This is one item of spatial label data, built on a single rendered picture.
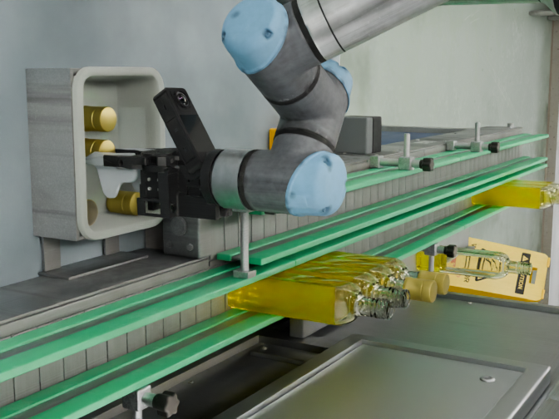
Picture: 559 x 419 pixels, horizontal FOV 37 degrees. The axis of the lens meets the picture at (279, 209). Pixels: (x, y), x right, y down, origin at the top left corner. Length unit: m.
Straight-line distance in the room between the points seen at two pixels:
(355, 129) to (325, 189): 0.89
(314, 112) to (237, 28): 0.15
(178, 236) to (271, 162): 0.31
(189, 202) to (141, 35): 0.35
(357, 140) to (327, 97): 0.85
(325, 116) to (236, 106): 0.55
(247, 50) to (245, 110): 0.67
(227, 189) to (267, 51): 0.19
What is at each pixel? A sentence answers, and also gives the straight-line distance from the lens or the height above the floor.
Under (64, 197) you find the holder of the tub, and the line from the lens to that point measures 1.11.
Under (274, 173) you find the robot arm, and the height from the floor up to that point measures 1.10.
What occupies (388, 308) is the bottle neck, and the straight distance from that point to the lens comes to 1.22.
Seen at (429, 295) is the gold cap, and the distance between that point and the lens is 1.29.
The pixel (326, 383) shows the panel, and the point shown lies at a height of 1.05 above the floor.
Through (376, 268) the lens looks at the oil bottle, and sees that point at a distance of 1.32.
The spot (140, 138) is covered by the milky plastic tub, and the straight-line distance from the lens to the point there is 1.22.
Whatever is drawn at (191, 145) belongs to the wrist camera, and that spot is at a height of 0.97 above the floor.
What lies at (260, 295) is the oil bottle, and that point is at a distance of 1.27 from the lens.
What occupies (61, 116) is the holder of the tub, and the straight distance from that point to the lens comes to 1.10.
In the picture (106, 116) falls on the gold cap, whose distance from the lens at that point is 1.16.
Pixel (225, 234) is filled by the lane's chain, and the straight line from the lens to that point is 1.28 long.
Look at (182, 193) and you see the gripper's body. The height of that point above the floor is 0.95.
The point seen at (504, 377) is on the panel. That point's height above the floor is 1.27.
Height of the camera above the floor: 1.59
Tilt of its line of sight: 30 degrees down
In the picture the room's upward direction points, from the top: 95 degrees clockwise
